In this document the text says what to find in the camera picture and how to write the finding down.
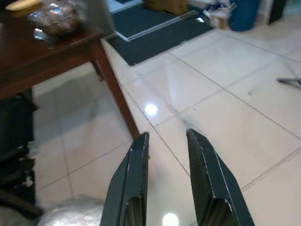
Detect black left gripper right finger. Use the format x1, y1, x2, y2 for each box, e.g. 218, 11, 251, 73
186, 129, 256, 226

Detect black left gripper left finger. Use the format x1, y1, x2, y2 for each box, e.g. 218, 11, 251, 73
100, 132, 150, 226

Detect black chair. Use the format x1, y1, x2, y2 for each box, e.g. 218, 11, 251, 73
0, 89, 44, 219

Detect grey metal stand leg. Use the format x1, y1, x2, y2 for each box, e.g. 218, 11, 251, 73
277, 76, 301, 90

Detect large dark floor mat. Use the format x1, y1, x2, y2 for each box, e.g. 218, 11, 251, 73
105, 23, 214, 66

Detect dark brown wooden table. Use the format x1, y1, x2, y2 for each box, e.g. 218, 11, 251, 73
0, 16, 141, 139

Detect white box with clutter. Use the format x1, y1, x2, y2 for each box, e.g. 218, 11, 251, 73
203, 3, 237, 30

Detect dark floor mat white edged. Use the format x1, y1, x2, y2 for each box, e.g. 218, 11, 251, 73
112, 4, 196, 38

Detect blue barrel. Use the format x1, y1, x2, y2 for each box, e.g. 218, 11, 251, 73
229, 0, 259, 32

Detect grey cabinet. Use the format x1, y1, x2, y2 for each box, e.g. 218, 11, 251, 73
82, 0, 113, 33

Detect shiny stainless steel bowl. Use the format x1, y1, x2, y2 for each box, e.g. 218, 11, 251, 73
27, 2, 82, 36

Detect black upright object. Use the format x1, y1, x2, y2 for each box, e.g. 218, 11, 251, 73
268, 0, 286, 25

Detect brown cardboard box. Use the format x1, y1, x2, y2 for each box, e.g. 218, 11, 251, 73
143, 0, 189, 15

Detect yellow plate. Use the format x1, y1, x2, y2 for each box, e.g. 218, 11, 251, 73
5, 0, 43, 11

